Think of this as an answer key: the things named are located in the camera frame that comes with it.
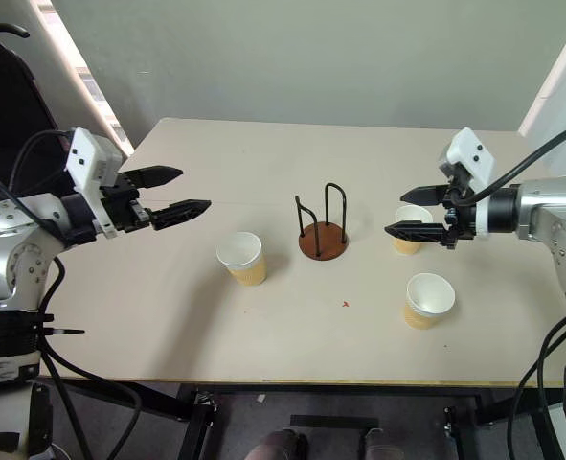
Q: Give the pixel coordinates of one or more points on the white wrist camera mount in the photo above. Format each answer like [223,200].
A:
[471,160]
[87,163]

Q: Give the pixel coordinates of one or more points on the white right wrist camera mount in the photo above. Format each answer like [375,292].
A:
[471,160]

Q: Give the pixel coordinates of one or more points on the wooden base wire cup holder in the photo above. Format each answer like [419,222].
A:
[323,239]

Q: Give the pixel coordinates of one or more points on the black table frame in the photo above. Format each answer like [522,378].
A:
[311,412]

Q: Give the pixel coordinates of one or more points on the brown ribbed paper cup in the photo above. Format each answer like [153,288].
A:
[409,246]
[243,259]
[427,302]

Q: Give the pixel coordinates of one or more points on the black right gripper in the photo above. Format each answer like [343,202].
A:
[459,215]

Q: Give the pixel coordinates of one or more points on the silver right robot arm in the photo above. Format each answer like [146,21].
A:
[548,225]

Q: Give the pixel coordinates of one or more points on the black chair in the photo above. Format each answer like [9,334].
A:
[5,105]

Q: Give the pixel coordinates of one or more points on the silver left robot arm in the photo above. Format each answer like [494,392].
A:
[9,249]

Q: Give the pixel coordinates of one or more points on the dark rounded shape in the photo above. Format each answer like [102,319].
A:
[383,448]
[275,445]

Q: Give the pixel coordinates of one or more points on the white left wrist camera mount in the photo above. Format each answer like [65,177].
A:
[87,163]

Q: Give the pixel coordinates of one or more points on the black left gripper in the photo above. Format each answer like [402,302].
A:
[119,206]

